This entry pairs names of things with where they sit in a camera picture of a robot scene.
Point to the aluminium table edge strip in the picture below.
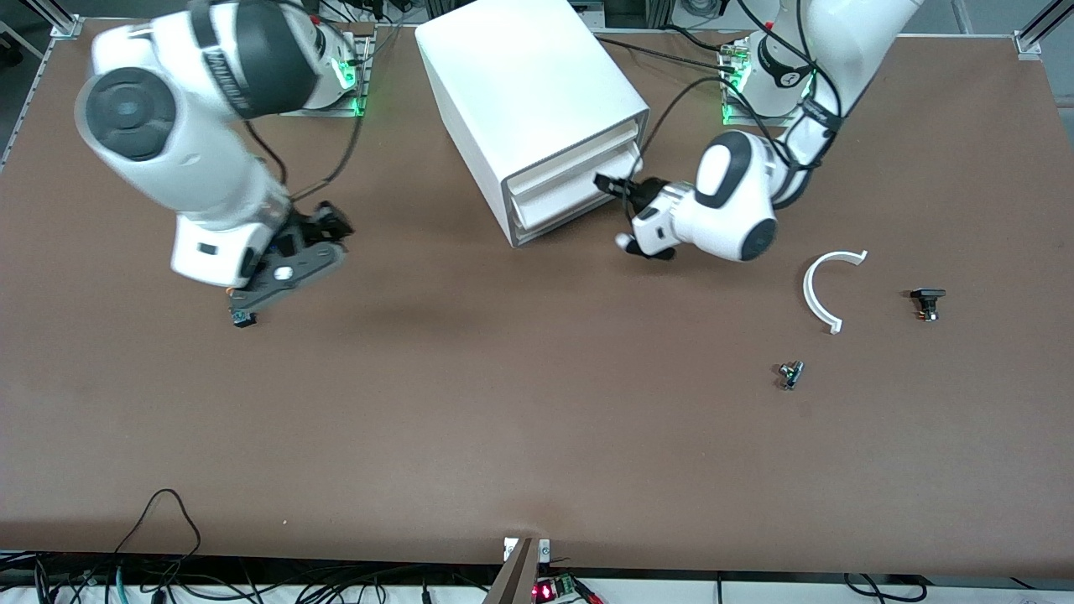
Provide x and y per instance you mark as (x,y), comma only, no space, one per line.
(30,88)

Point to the white metal bracket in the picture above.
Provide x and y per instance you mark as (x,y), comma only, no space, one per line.
(544,549)

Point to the white shallow drawer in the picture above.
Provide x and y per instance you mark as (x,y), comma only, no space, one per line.
(579,159)

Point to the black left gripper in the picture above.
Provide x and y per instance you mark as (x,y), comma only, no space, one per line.
(644,192)

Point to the white drawer cabinet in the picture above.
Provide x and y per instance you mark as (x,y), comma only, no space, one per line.
(520,75)

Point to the small black green component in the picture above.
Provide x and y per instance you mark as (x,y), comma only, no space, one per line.
(790,373)

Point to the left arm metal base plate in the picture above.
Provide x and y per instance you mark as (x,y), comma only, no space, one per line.
(732,116)

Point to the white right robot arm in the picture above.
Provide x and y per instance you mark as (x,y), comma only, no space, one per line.
(210,159)

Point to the white semicircular pipe clamp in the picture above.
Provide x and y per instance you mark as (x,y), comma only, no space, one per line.
(807,292)

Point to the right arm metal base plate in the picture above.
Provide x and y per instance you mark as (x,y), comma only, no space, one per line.
(319,111)

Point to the grey angled post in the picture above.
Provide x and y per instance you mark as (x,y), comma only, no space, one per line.
(516,579)

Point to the white deep drawer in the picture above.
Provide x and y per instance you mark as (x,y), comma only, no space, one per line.
(562,205)

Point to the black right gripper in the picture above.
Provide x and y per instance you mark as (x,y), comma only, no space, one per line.
(316,224)

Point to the black rocker switch component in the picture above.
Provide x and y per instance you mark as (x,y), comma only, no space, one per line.
(928,295)

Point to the circuit board red light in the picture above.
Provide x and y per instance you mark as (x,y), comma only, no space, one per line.
(545,591)

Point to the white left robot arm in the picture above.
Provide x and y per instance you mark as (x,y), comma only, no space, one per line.
(730,201)

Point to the aluminium frame profile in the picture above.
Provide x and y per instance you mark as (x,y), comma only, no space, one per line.
(1036,33)
(59,18)

